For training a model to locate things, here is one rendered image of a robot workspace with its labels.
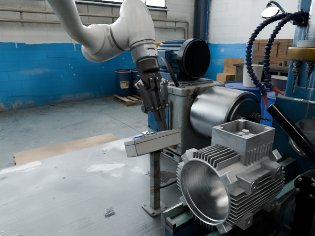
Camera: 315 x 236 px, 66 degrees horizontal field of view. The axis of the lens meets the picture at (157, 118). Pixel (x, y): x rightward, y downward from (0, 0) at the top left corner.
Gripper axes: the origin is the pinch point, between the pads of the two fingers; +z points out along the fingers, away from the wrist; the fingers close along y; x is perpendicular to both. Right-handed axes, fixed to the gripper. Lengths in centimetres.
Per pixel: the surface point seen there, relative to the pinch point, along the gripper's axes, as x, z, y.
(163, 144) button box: -3.5, 7.8, -3.7
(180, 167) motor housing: -16.4, 13.4, -9.1
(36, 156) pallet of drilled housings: 234, 2, -10
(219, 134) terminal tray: -24.7, 7.3, -1.2
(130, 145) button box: -0.4, 5.4, -13.5
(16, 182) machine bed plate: 52, 10, -42
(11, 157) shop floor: 286, -5, -31
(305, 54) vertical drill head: -34.1, -8.6, 31.9
